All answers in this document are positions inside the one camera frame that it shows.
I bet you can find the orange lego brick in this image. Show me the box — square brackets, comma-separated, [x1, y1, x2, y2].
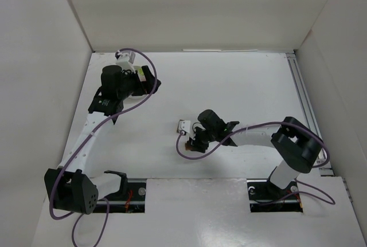
[185, 143, 191, 151]

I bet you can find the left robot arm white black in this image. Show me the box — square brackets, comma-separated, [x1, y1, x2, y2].
[44, 65, 161, 214]

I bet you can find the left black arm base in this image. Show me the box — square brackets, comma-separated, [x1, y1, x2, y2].
[87, 170, 147, 213]

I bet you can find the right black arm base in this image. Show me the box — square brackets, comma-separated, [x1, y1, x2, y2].
[247, 179, 303, 213]

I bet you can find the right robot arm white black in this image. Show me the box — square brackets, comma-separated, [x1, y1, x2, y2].
[178, 109, 326, 190]

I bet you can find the white round divided container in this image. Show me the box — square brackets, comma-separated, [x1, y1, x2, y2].
[130, 65, 149, 97]

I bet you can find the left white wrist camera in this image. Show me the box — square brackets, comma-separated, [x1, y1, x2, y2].
[115, 50, 135, 72]

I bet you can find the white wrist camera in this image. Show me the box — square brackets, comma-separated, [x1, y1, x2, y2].
[115, 50, 135, 72]
[177, 119, 193, 139]

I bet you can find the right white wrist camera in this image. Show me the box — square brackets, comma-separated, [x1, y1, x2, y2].
[177, 119, 193, 139]

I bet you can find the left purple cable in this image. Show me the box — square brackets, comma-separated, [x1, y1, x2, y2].
[49, 48, 158, 247]

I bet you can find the purple cable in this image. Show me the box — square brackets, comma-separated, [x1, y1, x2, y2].
[175, 120, 337, 205]
[49, 48, 158, 247]

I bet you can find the aluminium rail right edge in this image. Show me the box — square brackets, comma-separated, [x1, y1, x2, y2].
[286, 53, 335, 177]

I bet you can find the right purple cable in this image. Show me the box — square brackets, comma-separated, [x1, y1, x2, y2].
[175, 120, 337, 205]

